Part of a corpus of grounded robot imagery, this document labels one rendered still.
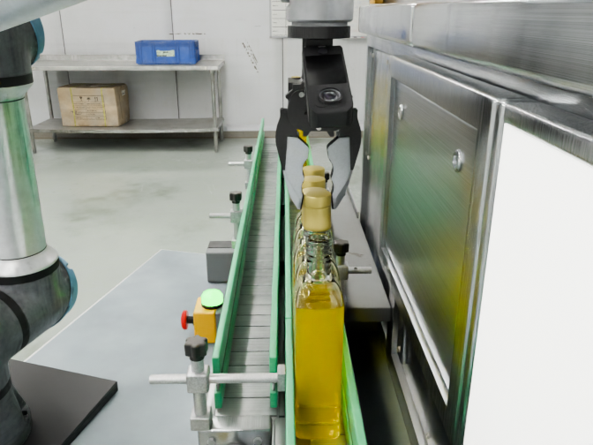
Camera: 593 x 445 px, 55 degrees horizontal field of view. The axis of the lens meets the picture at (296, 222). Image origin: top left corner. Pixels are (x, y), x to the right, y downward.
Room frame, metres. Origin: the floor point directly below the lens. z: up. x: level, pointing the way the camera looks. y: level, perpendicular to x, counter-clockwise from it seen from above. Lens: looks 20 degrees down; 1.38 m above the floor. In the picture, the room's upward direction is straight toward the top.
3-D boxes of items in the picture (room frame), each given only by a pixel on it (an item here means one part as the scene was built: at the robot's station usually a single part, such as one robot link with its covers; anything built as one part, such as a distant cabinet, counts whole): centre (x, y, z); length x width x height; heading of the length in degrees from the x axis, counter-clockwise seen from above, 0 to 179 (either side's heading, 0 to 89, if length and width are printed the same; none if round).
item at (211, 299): (1.02, 0.17, 0.84); 0.04 x 0.04 x 0.03
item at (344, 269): (0.91, -0.10, 0.94); 0.07 x 0.04 x 0.13; 91
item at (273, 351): (1.50, 0.05, 0.93); 1.75 x 0.01 x 0.08; 1
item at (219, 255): (1.30, 0.18, 0.79); 0.08 x 0.08 x 0.08; 1
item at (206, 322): (1.02, 0.17, 0.79); 0.07 x 0.07 x 0.07; 1
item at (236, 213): (1.19, 0.16, 0.94); 0.07 x 0.04 x 0.13; 91
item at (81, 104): (6.11, 2.14, 0.45); 0.62 x 0.44 x 0.40; 86
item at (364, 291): (1.38, -0.12, 0.84); 0.95 x 0.09 x 0.11; 1
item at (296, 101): (0.68, -0.03, 1.31); 0.09 x 0.08 x 0.12; 1
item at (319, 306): (0.60, -0.03, 0.99); 0.06 x 0.06 x 0.21; 2
